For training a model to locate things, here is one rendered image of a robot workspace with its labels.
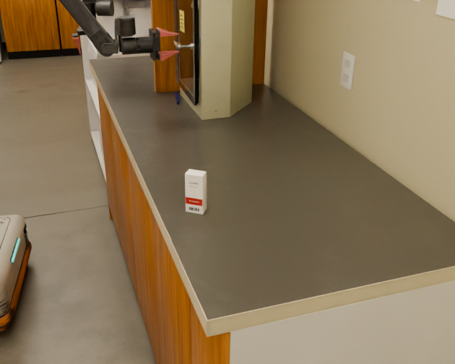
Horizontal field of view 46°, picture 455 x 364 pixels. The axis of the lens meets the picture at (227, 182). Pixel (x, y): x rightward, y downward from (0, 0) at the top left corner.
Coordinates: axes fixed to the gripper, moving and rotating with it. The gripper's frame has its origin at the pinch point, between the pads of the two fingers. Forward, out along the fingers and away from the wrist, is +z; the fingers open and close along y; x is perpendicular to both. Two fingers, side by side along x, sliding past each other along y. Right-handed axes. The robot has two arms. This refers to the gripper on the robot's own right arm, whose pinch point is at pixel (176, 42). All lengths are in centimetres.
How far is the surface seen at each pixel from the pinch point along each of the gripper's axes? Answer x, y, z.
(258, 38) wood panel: 26, -6, 43
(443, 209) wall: -91, -27, 49
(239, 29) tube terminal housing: -6.6, 4.8, 21.6
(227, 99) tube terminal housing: -11.0, -19.0, 15.7
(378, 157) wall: -60, -26, 49
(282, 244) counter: -95, -26, 1
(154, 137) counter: -22.7, -26.0, -13.9
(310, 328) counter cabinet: -115, -34, -1
